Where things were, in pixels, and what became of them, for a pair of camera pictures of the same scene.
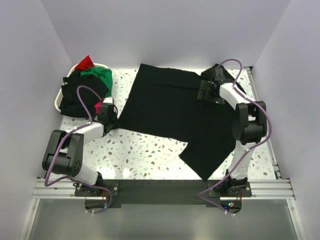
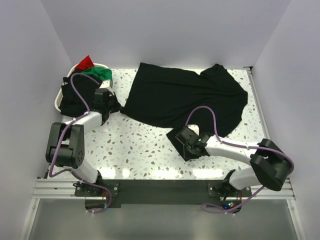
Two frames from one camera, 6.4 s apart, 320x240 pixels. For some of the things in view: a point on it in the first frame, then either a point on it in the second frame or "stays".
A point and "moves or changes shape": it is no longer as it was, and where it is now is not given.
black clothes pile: [80, 94] stays
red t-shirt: [85, 63] stays
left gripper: [114, 114] to [117, 105]
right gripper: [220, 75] to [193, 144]
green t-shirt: [104, 74] stays
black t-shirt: [163, 102] moves or changes shape
